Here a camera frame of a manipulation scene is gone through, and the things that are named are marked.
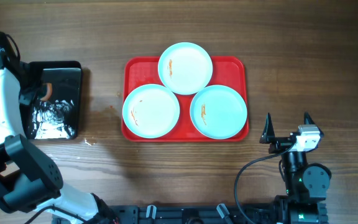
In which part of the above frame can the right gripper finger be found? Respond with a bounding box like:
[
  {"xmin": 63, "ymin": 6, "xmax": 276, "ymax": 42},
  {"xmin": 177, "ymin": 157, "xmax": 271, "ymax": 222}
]
[
  {"xmin": 303, "ymin": 112, "xmax": 324, "ymax": 137},
  {"xmin": 259, "ymin": 113, "xmax": 275, "ymax": 144}
]

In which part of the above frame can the green and orange sponge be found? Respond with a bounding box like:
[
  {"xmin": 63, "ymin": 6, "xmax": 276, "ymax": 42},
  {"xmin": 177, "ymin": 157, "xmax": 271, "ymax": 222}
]
[{"xmin": 39, "ymin": 83, "xmax": 53, "ymax": 101}]

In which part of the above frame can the light blue plate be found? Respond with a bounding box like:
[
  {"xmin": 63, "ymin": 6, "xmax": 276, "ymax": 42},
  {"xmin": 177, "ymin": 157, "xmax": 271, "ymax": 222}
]
[
  {"xmin": 190, "ymin": 85, "xmax": 247, "ymax": 140},
  {"xmin": 122, "ymin": 84, "xmax": 180, "ymax": 139},
  {"xmin": 157, "ymin": 42, "xmax": 213, "ymax": 95}
]

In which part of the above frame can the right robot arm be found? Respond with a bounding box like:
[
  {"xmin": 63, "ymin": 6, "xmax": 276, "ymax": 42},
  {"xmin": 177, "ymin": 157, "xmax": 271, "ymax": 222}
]
[{"xmin": 260, "ymin": 113, "xmax": 332, "ymax": 223}]

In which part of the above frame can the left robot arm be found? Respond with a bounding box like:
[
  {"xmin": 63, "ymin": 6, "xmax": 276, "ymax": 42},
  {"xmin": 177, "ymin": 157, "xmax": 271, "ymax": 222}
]
[{"xmin": 0, "ymin": 32, "xmax": 119, "ymax": 223}]

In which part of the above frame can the black rectangular water tray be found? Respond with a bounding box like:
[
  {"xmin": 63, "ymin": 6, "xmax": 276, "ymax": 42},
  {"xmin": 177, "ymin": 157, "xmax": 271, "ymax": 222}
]
[{"xmin": 20, "ymin": 61, "xmax": 83, "ymax": 139}]

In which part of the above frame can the red plastic serving tray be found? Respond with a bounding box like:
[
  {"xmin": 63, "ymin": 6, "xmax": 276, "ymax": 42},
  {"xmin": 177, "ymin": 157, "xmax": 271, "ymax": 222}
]
[{"xmin": 121, "ymin": 56, "xmax": 247, "ymax": 142}]

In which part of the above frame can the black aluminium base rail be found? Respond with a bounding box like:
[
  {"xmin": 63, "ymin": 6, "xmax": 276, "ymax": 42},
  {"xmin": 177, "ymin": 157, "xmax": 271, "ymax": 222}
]
[{"xmin": 104, "ymin": 203, "xmax": 328, "ymax": 224}]

